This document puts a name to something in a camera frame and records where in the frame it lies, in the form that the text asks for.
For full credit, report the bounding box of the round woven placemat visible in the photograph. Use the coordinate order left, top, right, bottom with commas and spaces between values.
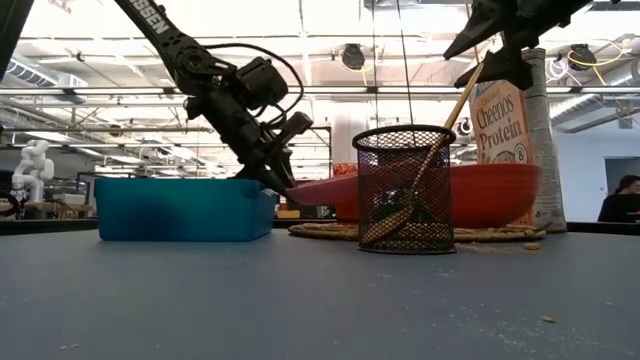
288, 222, 550, 245

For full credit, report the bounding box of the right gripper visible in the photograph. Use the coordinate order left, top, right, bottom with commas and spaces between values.
442, 0, 596, 91

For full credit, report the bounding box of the person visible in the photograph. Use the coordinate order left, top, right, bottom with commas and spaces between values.
597, 174, 640, 224

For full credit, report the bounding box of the white robot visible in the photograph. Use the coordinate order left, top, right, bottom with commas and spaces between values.
10, 139, 55, 204

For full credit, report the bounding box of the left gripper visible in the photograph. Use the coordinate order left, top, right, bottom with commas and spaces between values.
199, 89, 301, 201

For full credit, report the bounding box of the black metal rack frame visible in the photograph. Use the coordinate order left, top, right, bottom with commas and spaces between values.
299, 125, 334, 221

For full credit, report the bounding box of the pink plate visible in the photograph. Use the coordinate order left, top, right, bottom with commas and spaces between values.
285, 172, 361, 207

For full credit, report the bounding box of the black mesh cup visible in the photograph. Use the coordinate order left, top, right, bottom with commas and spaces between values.
352, 124, 457, 255

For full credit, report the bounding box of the orange Cheerios cereal box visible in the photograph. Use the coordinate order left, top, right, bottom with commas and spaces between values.
468, 47, 569, 234

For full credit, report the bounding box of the teal plastic bin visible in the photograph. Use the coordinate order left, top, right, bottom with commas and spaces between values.
93, 177, 277, 243

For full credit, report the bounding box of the thin black hanging cable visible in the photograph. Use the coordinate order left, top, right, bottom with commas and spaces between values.
370, 0, 377, 129

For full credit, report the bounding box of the wooden spoon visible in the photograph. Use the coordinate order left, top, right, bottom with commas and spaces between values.
359, 62, 485, 246

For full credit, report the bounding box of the red bowl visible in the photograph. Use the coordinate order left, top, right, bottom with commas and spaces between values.
334, 163, 543, 230

